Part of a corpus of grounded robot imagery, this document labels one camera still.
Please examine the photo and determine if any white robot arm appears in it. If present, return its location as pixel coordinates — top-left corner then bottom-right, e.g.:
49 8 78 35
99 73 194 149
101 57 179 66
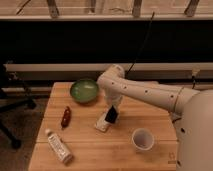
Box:
97 64 213 171

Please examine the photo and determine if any white sponge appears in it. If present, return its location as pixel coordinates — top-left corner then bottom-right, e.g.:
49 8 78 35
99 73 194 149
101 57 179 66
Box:
94 113 111 132

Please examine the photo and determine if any green bowl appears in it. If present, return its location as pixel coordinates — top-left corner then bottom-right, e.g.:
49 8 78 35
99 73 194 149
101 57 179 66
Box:
70 79 99 103

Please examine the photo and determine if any white paper cup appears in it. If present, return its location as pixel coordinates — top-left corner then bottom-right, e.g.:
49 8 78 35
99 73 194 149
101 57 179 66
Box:
131 128 155 152

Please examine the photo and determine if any white plastic bottle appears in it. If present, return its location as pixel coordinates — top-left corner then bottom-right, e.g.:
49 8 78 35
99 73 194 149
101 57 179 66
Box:
45 129 73 165

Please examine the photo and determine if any black office chair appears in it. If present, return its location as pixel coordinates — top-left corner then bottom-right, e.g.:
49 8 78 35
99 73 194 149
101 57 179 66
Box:
0 64 36 149

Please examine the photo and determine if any black hanging cable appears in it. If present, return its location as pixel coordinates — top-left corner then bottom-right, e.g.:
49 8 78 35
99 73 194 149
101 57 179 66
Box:
125 11 156 75

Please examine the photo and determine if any wooden window frame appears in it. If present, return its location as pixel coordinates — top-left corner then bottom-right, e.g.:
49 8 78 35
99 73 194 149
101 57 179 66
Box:
0 0 213 21

